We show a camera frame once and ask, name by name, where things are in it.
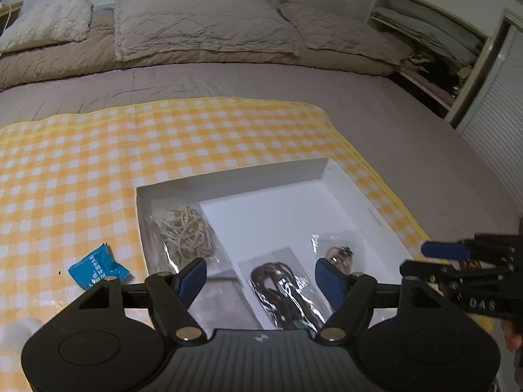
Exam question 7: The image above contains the small bag with metal trinket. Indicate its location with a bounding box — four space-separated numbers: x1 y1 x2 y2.
311 229 366 274

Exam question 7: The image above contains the grey toilet seat cushion pack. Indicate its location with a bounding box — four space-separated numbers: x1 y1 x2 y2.
189 270 261 337

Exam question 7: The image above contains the bag of brown cord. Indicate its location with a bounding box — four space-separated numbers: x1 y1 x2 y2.
239 247 331 332

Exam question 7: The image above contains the bag of beige cord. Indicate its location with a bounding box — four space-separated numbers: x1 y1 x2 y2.
149 203 219 272

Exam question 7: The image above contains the person's right hand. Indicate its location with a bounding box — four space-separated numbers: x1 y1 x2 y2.
500 320 523 352

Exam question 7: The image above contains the white cardboard box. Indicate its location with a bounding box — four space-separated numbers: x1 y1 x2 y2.
136 158 410 329

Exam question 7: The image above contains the blue foil packet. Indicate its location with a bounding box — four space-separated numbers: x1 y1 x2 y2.
68 243 130 290

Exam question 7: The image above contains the yellow white checkered cloth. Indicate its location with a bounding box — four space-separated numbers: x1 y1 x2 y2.
1 97 426 391

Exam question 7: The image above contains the closet with folded bedding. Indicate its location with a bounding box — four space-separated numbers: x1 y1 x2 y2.
367 0 522 126

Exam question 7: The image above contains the beige folded quilt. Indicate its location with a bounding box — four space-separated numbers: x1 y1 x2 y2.
1 10 396 90

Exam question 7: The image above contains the beige quilted pillow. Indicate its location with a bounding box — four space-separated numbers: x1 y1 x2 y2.
278 0 414 66
113 0 300 61

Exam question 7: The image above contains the fluffy cream pillow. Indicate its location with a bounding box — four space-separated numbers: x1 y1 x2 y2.
1 0 93 53

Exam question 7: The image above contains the wooden shelf unit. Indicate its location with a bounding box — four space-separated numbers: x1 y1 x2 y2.
0 1 23 35

